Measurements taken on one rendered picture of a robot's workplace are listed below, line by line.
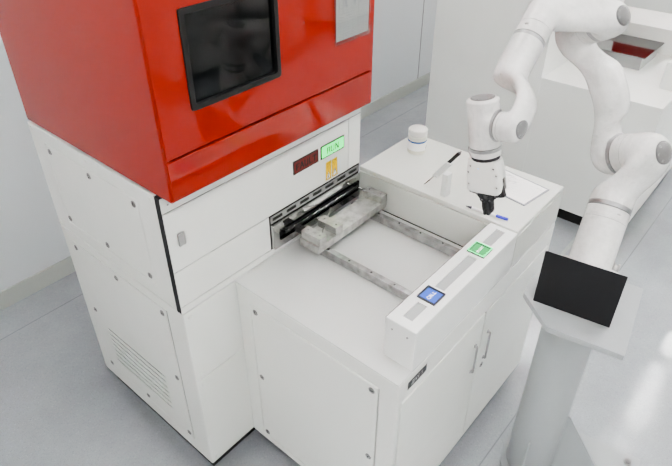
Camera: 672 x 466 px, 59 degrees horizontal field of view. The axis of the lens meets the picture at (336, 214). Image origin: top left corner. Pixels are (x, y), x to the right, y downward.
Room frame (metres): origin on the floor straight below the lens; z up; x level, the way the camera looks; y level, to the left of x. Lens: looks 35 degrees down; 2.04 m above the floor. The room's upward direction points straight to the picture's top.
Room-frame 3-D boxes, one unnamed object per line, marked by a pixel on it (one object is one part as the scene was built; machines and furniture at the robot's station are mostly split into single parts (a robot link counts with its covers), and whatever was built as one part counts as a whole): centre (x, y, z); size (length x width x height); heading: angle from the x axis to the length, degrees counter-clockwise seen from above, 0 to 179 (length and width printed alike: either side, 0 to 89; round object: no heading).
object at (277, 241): (1.69, 0.06, 0.89); 0.44 x 0.02 x 0.10; 139
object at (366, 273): (1.44, -0.08, 0.84); 0.50 x 0.02 x 0.03; 49
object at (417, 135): (1.98, -0.30, 1.01); 0.07 x 0.07 x 0.10
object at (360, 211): (1.66, -0.03, 0.87); 0.36 x 0.08 x 0.03; 139
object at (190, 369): (1.79, 0.45, 0.41); 0.82 x 0.71 x 0.82; 139
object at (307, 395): (1.56, -0.24, 0.41); 0.97 x 0.64 x 0.82; 139
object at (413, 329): (1.28, -0.34, 0.89); 0.55 x 0.09 x 0.14; 139
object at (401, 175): (1.80, -0.43, 0.89); 0.62 x 0.35 x 0.14; 49
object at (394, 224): (1.64, -0.25, 0.84); 0.50 x 0.02 x 0.03; 49
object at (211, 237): (1.57, 0.19, 1.02); 0.82 x 0.03 x 0.40; 139
